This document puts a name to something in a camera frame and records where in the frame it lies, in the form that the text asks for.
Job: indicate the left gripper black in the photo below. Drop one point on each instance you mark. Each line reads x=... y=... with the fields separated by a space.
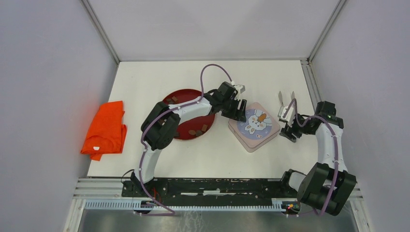
x=237 y=115

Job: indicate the round red plate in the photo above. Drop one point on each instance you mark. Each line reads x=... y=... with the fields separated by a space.
x=193 y=128

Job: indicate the square metal tray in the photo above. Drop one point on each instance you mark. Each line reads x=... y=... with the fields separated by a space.
x=257 y=117

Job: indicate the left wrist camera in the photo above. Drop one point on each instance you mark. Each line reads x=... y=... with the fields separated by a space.
x=239 y=88

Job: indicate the pink divided chocolate box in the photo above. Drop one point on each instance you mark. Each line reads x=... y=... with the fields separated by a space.
x=252 y=139

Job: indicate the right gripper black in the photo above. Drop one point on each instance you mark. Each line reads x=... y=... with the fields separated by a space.
x=286 y=132

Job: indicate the orange cloth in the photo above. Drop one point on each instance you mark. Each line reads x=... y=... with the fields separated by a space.
x=106 y=133

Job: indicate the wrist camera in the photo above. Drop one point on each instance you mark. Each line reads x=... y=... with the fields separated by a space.
x=239 y=88
x=286 y=115

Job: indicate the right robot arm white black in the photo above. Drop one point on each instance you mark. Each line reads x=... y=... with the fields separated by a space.
x=328 y=185

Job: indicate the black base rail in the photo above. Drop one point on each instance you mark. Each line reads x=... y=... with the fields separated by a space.
x=213 y=192

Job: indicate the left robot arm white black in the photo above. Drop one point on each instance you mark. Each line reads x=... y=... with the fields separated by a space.
x=160 y=126

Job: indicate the metal serving tongs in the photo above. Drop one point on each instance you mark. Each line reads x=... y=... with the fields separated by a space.
x=280 y=97

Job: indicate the white toothed cable strip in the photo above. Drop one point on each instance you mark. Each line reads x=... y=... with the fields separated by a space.
x=142 y=205

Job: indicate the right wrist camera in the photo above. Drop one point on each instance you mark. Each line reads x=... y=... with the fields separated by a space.
x=286 y=115

